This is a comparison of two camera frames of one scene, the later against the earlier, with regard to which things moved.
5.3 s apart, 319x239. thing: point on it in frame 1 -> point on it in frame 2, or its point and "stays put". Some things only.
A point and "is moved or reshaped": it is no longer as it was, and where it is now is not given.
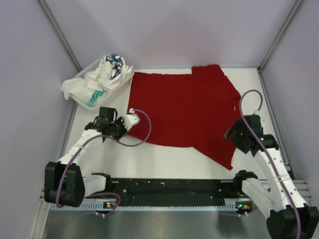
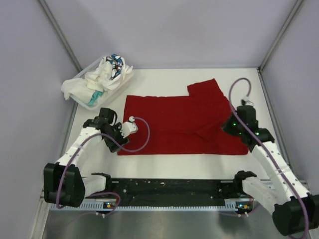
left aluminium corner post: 59,33 stays put
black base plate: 177,189 stays put
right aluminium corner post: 280,35 stays put
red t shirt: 195,110 is moved or reshaped
